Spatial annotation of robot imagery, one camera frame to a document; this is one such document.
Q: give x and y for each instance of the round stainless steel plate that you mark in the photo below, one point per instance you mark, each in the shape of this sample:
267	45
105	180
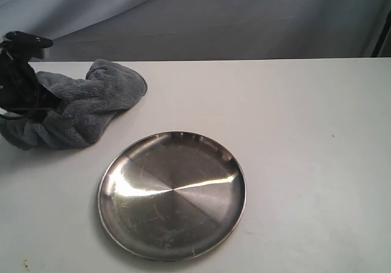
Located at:
171	196

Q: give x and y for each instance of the grey backdrop cloth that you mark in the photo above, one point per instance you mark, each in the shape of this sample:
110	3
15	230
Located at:
145	30

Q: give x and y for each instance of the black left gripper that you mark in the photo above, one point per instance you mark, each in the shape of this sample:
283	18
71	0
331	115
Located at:
22	95

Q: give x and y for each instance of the grey fluffy towel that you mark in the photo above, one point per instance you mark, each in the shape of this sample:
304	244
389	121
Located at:
90	104

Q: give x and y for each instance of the black vertical stand pole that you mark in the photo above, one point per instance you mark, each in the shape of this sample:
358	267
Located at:
382	37

